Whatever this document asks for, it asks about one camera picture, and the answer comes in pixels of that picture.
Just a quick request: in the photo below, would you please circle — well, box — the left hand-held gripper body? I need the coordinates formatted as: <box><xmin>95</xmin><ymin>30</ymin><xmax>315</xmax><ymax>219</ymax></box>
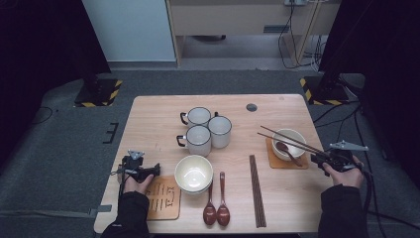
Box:
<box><xmin>118</xmin><ymin>150</ymin><xmax>147</xmax><ymax>181</ymax></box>

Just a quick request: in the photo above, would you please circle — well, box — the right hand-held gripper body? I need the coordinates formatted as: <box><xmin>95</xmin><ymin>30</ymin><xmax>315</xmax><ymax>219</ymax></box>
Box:
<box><xmin>316</xmin><ymin>140</ymin><xmax>370</xmax><ymax>173</ymax></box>

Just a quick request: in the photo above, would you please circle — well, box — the cream ceramic bowl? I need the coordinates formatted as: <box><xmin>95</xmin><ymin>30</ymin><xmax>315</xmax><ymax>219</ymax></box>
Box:
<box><xmin>173</xmin><ymin>154</ymin><xmax>214</xmax><ymax>194</ymax></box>
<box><xmin>270</xmin><ymin>128</ymin><xmax>307</xmax><ymax>162</ymax></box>
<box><xmin>179</xmin><ymin>184</ymin><xmax>212</xmax><ymax>195</ymax></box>

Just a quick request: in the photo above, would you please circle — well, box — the red-brown wooden spoon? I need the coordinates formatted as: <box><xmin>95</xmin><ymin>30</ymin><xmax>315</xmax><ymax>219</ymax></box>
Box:
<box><xmin>216</xmin><ymin>171</ymin><xmax>232</xmax><ymax>228</ymax></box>
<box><xmin>202</xmin><ymin>179</ymin><xmax>218</xmax><ymax>227</ymax></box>
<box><xmin>275</xmin><ymin>141</ymin><xmax>303</xmax><ymax>168</ymax></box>

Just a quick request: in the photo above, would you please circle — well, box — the carved wooden coaster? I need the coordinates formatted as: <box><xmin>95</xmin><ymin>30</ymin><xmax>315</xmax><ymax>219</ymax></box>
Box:
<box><xmin>264</xmin><ymin>136</ymin><xmax>310</xmax><ymax>171</ymax></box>
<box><xmin>145</xmin><ymin>176</ymin><xmax>182</xmax><ymax>221</ymax></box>

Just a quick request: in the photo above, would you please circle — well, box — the single brown wooden chopstick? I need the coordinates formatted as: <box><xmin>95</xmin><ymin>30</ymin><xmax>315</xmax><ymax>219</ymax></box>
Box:
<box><xmin>260</xmin><ymin>124</ymin><xmax>327</xmax><ymax>155</ymax></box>
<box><xmin>257</xmin><ymin>132</ymin><xmax>324</xmax><ymax>157</ymax></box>

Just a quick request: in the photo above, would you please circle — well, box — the row of dark brown chopsticks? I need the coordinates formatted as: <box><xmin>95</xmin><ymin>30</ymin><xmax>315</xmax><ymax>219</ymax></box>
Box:
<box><xmin>249</xmin><ymin>154</ymin><xmax>267</xmax><ymax>229</ymax></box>

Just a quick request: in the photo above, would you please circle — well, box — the white enamel mug black rim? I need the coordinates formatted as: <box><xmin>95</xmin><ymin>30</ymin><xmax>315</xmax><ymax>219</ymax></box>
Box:
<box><xmin>175</xmin><ymin>124</ymin><xmax>212</xmax><ymax>157</ymax></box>
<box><xmin>179</xmin><ymin>106</ymin><xmax>212</xmax><ymax>129</ymax></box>
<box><xmin>207</xmin><ymin>111</ymin><xmax>233</xmax><ymax>149</ymax></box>

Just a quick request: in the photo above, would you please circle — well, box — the person's left hand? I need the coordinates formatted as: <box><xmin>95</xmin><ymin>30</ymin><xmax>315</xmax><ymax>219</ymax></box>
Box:
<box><xmin>119</xmin><ymin>173</ymin><xmax>156</xmax><ymax>196</ymax></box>

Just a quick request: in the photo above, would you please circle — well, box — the person's right hand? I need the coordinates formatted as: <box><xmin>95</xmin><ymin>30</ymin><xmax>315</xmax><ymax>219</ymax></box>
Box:
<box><xmin>322</xmin><ymin>155</ymin><xmax>366</xmax><ymax>189</ymax></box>

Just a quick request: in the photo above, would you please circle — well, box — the grey tape strip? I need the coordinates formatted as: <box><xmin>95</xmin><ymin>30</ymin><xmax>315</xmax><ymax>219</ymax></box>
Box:
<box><xmin>88</xmin><ymin>204</ymin><xmax>114</xmax><ymax>217</ymax></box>

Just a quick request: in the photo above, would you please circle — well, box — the hazard striped stand base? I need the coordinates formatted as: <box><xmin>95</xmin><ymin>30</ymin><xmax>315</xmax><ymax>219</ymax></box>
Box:
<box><xmin>73</xmin><ymin>78</ymin><xmax>124</xmax><ymax>108</ymax></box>
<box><xmin>299</xmin><ymin>74</ymin><xmax>351</xmax><ymax>107</ymax></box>

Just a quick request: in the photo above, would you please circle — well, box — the black curtain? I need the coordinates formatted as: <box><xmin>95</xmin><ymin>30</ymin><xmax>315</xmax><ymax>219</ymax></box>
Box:
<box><xmin>0</xmin><ymin>0</ymin><xmax>112</xmax><ymax>167</ymax></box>
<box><xmin>318</xmin><ymin>0</ymin><xmax>420</xmax><ymax>179</ymax></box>

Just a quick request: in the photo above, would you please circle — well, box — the white partition panel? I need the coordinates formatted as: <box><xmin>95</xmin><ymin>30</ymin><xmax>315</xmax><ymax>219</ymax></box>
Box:
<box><xmin>81</xmin><ymin>0</ymin><xmax>176</xmax><ymax>62</ymax></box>

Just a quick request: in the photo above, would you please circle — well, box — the dark round object under desk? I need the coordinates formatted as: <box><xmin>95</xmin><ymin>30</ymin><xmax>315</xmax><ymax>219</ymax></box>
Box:
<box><xmin>191</xmin><ymin>34</ymin><xmax>228</xmax><ymax>43</ymax></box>

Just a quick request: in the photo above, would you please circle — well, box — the beige wooden desk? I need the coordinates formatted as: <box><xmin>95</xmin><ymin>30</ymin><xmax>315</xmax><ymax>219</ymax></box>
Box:
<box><xmin>165</xmin><ymin>0</ymin><xmax>342</xmax><ymax>67</ymax></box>

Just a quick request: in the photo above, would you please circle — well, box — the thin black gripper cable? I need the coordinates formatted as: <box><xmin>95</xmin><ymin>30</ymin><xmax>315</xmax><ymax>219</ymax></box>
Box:
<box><xmin>118</xmin><ymin>170</ymin><xmax>127</xmax><ymax>197</ymax></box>

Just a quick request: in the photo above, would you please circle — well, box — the thick black gripper cable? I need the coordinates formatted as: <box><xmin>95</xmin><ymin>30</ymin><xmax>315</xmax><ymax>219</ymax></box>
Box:
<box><xmin>361</xmin><ymin>168</ymin><xmax>374</xmax><ymax>217</ymax></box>

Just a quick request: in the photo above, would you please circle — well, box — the black floor cable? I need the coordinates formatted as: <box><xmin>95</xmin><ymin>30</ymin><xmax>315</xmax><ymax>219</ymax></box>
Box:
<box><xmin>353</xmin><ymin>108</ymin><xmax>389</xmax><ymax>238</ymax></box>
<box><xmin>312</xmin><ymin>100</ymin><xmax>361</xmax><ymax>125</ymax></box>
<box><xmin>33</xmin><ymin>106</ymin><xmax>59</xmax><ymax>125</ymax></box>
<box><xmin>367</xmin><ymin>208</ymin><xmax>420</xmax><ymax>230</ymax></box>

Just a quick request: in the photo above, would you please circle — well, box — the black hanging cable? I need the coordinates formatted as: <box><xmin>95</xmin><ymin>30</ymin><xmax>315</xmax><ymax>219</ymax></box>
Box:
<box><xmin>277</xmin><ymin>2</ymin><xmax>318</xmax><ymax>70</ymax></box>

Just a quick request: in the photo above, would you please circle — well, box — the grey rectangular desk handle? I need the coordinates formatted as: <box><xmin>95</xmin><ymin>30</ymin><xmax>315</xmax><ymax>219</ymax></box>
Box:
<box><xmin>262</xmin><ymin>24</ymin><xmax>290</xmax><ymax>34</ymax></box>

